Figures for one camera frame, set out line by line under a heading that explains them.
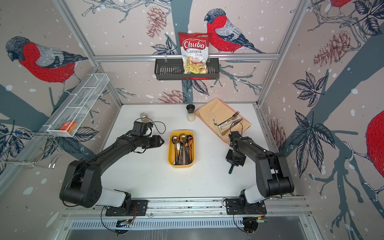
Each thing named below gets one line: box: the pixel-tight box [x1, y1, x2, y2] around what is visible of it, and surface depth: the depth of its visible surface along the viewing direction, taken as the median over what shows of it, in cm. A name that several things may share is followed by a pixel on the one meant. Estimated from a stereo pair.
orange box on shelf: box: [59, 121, 77, 133], surface depth 67 cm
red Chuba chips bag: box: [178, 32, 210, 74], surface depth 85 cm
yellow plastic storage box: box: [168, 130, 195, 168], surface depth 94 cm
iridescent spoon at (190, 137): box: [186, 135, 193, 163], surface depth 100 cm
